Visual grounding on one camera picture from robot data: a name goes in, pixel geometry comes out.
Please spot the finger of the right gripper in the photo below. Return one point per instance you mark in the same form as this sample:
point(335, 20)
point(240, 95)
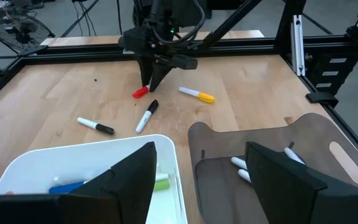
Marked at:
point(146, 71)
point(158, 74)

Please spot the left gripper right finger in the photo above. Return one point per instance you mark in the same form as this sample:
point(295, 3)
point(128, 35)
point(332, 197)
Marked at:
point(291, 202)

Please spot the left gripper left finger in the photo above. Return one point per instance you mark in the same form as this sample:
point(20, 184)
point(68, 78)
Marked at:
point(120, 199)

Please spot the red cap white marker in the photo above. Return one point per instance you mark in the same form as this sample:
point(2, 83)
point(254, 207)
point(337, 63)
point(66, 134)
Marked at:
point(140, 92)

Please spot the dark blue cap white marker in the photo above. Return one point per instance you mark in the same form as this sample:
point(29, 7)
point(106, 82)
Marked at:
point(294, 155)

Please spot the fat sky blue marker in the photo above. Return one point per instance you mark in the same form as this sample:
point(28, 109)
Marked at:
point(64, 188)

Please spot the white plastic bin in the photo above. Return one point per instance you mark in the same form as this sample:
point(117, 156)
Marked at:
point(57, 161)

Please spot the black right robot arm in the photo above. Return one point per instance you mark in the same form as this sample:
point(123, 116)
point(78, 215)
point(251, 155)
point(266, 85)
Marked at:
point(182, 12)

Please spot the yellow cap white marker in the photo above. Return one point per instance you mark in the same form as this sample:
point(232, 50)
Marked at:
point(194, 93)

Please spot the black cap white marker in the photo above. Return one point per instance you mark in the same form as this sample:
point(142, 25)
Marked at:
point(92, 124)
point(145, 119)

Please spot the grey translucent bin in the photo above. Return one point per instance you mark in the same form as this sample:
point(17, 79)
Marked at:
point(222, 193)

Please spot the black floor fan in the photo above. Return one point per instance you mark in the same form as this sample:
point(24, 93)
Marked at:
point(20, 32)

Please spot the black box with white labels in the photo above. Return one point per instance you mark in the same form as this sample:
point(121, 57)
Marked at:
point(353, 71)

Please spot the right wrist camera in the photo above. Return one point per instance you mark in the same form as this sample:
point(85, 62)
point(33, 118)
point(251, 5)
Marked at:
point(132, 40)

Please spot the black rail bracket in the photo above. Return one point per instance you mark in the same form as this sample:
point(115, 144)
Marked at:
point(322, 98)

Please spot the silver aluminium bracket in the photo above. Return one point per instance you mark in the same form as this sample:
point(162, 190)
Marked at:
point(298, 46)

